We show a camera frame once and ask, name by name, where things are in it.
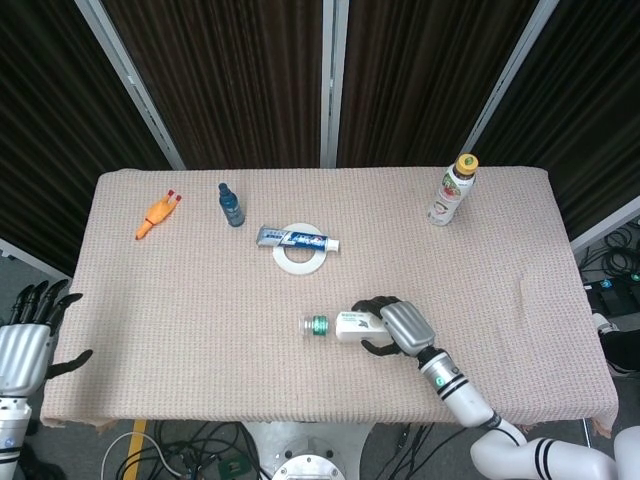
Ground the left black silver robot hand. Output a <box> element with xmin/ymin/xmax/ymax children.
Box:
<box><xmin>0</xmin><ymin>278</ymin><xmax>94</xmax><ymax>399</ymax></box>

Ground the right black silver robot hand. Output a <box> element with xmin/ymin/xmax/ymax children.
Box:
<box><xmin>351</xmin><ymin>295</ymin><xmax>436</xmax><ymax>359</ymax></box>

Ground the transparent plastic bottle green label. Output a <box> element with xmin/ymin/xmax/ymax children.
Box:
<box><xmin>298</xmin><ymin>310</ymin><xmax>391</xmax><ymax>345</ymax></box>

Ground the juice bottle yellow cap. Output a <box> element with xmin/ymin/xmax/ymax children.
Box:
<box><xmin>426</xmin><ymin>153</ymin><xmax>480</xmax><ymax>227</ymax></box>

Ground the blue spray bottle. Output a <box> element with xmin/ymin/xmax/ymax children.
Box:
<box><xmin>217</xmin><ymin>182</ymin><xmax>246</xmax><ymax>229</ymax></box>

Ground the white tape roll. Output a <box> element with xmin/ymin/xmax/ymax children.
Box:
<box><xmin>271</xmin><ymin>222</ymin><xmax>330</xmax><ymax>276</ymax></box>

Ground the blue white toothpaste tube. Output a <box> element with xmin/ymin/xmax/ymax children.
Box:
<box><xmin>255</xmin><ymin>224</ymin><xmax>342</xmax><ymax>254</ymax></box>

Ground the white robot torso base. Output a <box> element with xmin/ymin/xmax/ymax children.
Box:
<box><xmin>242</xmin><ymin>422</ymin><xmax>376</xmax><ymax>480</ymax></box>

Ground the beige waffle tablecloth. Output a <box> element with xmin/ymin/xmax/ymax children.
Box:
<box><xmin>38</xmin><ymin>167</ymin><xmax>619</xmax><ymax>436</ymax></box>

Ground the orange rubber chicken toy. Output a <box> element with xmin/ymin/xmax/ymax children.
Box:
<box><xmin>134</xmin><ymin>188</ymin><xmax>183</xmax><ymax>242</ymax></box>

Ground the black power strip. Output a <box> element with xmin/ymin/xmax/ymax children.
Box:
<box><xmin>583</xmin><ymin>277</ymin><xmax>640</xmax><ymax>314</ymax></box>

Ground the black shoe white sole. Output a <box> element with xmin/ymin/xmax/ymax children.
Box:
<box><xmin>594</xmin><ymin>313</ymin><xmax>640</xmax><ymax>375</ymax></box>

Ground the green circuit board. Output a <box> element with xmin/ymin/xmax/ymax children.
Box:
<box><xmin>218</xmin><ymin>457</ymin><xmax>250</xmax><ymax>480</ymax></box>

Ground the dark fabric partition panel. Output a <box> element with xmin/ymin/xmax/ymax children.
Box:
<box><xmin>0</xmin><ymin>0</ymin><xmax>186</xmax><ymax>279</ymax></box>
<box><xmin>74</xmin><ymin>0</ymin><xmax>349</xmax><ymax>170</ymax></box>
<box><xmin>322</xmin><ymin>0</ymin><xmax>559</xmax><ymax>169</ymax></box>
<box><xmin>462</xmin><ymin>0</ymin><xmax>640</xmax><ymax>256</ymax></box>

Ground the black floor cable bundle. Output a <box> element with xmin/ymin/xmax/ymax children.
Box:
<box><xmin>367</xmin><ymin>422</ymin><xmax>474</xmax><ymax>480</ymax></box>
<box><xmin>144</xmin><ymin>419</ymin><xmax>264</xmax><ymax>480</ymax></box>
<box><xmin>577</xmin><ymin>222</ymin><xmax>640</xmax><ymax>284</ymax></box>

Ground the white floor cable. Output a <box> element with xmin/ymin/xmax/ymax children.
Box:
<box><xmin>99</xmin><ymin>431</ymin><xmax>189</xmax><ymax>479</ymax></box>

